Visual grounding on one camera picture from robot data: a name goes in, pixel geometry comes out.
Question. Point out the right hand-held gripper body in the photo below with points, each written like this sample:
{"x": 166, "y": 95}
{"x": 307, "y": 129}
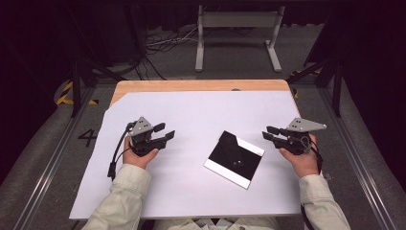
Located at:
{"x": 297, "y": 140}

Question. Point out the yellow black hazard tape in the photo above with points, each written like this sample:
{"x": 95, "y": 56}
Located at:
{"x": 297, "y": 73}
{"x": 65, "y": 96}

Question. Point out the white paper sheet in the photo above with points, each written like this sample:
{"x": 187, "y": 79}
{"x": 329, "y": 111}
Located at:
{"x": 191, "y": 111}

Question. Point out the wooden table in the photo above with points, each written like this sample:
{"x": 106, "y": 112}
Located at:
{"x": 191, "y": 85}

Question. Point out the dark box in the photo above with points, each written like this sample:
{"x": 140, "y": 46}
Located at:
{"x": 123, "y": 35}

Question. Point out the black metal stand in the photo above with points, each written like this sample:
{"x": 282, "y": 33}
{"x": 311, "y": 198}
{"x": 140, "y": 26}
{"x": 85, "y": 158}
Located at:
{"x": 336, "y": 86}
{"x": 76, "y": 86}

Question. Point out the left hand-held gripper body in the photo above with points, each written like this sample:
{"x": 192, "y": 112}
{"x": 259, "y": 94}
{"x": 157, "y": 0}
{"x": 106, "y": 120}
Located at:
{"x": 142, "y": 140}

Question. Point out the person's torso in pale jacket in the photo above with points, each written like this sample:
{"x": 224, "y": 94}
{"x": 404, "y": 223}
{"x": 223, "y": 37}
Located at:
{"x": 223, "y": 224}

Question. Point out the person's right hand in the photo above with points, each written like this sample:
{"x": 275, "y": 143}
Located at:
{"x": 303, "y": 164}

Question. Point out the white metal stand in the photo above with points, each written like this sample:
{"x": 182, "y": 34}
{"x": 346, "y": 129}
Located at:
{"x": 237, "y": 19}

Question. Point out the small grey clip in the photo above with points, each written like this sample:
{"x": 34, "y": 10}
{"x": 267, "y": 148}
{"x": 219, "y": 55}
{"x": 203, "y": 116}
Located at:
{"x": 328, "y": 176}

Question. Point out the person's left hand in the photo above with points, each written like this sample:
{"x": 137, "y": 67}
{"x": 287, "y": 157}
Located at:
{"x": 135, "y": 159}

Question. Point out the aluminium floor rail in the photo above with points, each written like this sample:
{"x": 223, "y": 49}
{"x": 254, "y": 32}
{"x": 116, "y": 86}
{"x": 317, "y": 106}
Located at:
{"x": 48, "y": 159}
{"x": 357, "y": 159}

